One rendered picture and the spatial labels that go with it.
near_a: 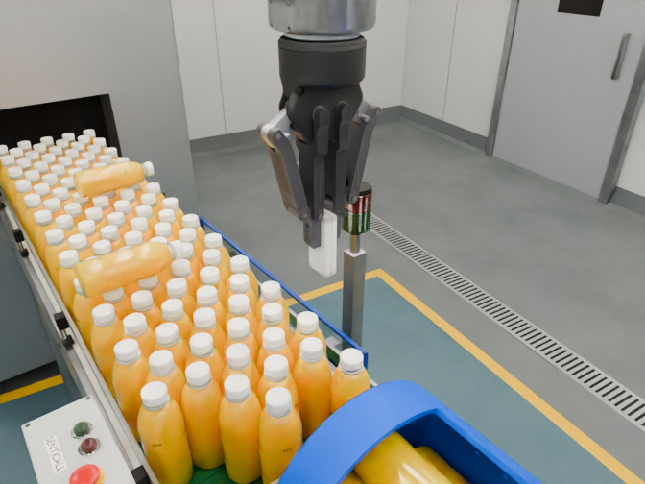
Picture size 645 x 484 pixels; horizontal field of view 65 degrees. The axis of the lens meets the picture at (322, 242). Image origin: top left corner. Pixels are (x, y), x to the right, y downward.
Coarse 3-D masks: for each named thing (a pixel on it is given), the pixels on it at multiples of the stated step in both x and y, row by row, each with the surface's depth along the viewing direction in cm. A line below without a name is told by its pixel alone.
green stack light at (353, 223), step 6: (348, 216) 108; (354, 216) 107; (360, 216) 107; (366, 216) 108; (342, 222) 111; (348, 222) 109; (354, 222) 108; (360, 222) 108; (366, 222) 109; (342, 228) 111; (348, 228) 109; (354, 228) 109; (360, 228) 109; (366, 228) 110
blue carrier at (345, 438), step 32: (384, 384) 63; (416, 384) 66; (352, 416) 58; (384, 416) 58; (416, 416) 59; (448, 416) 61; (320, 448) 56; (352, 448) 55; (448, 448) 72; (480, 448) 57; (288, 480) 57; (320, 480) 55; (480, 480) 69; (512, 480) 63
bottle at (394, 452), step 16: (384, 448) 59; (400, 448) 59; (368, 464) 59; (384, 464) 58; (400, 464) 57; (416, 464) 57; (432, 464) 59; (368, 480) 59; (384, 480) 57; (400, 480) 56; (416, 480) 55; (432, 480) 55; (448, 480) 56
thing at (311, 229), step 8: (288, 208) 49; (296, 216) 48; (304, 224) 51; (312, 224) 50; (320, 224) 51; (304, 232) 52; (312, 232) 50; (320, 232) 51; (304, 240) 52; (312, 240) 51; (320, 240) 52
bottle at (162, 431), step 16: (144, 416) 78; (160, 416) 78; (176, 416) 80; (144, 432) 79; (160, 432) 78; (176, 432) 80; (144, 448) 81; (160, 448) 80; (176, 448) 81; (160, 464) 82; (176, 464) 83; (192, 464) 88; (160, 480) 84; (176, 480) 84
